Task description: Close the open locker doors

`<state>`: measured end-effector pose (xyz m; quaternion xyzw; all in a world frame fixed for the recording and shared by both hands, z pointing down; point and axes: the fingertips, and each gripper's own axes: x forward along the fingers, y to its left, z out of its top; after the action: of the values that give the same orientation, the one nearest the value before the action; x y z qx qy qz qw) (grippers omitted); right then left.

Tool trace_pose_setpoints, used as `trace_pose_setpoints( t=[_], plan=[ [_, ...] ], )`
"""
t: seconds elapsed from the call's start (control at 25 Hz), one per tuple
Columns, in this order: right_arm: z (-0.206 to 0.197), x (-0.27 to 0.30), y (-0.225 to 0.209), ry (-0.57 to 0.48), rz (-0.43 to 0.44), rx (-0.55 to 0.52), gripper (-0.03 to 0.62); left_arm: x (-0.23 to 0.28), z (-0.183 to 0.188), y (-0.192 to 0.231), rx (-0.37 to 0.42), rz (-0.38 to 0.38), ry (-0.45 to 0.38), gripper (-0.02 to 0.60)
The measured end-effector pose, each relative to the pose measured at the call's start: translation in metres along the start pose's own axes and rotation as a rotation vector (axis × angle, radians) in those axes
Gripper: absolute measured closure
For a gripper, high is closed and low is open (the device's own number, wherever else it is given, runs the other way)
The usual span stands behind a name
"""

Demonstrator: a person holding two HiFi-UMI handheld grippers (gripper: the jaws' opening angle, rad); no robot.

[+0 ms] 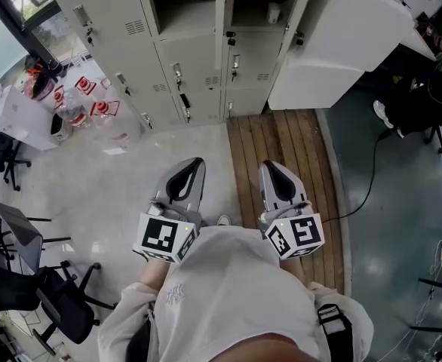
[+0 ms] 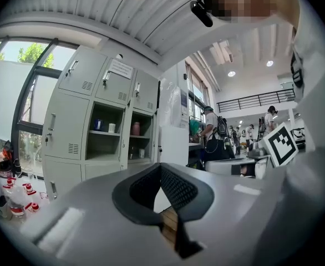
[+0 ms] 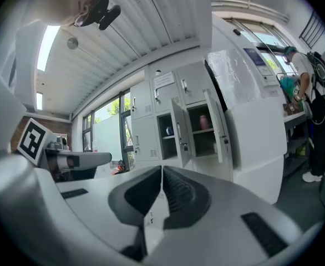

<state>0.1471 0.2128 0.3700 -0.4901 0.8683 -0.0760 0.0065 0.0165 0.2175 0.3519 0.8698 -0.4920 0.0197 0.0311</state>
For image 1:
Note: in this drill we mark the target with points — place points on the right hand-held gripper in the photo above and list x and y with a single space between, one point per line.
298 236

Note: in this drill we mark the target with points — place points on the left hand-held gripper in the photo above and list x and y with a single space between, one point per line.
160 236

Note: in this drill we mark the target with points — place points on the grey metal locker door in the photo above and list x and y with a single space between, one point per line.
223 13
300 10

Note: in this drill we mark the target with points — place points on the person's left forearm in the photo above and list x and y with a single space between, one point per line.
153 273

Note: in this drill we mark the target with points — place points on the person's right forearm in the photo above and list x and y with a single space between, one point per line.
292 272

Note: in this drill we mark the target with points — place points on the grey metal locker cabinet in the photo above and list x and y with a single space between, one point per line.
191 59

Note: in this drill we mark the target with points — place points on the wooden plank platform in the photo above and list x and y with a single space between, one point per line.
281 138

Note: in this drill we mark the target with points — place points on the person's white shoe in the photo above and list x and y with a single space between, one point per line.
224 220
383 113

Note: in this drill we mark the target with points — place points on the white paper sheet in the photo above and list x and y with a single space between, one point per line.
116 150

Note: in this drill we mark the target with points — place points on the person's white sweatshirt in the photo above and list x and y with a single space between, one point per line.
224 285

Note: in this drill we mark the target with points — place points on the pack of red label bottles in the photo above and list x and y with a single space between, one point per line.
100 108

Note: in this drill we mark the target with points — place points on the white and black bin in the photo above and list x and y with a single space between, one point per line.
60 127

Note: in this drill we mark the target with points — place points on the white counter unit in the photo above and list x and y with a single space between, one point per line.
338 40

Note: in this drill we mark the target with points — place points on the grey panel stand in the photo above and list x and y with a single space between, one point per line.
19 226

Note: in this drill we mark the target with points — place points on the large white cardboard box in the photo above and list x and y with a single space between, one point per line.
21 121

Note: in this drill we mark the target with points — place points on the clear plastic bag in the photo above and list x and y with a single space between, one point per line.
38 83

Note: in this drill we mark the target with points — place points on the black metal stand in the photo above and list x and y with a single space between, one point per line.
441 283

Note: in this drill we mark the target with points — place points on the black framed window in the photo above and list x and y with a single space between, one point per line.
28 17

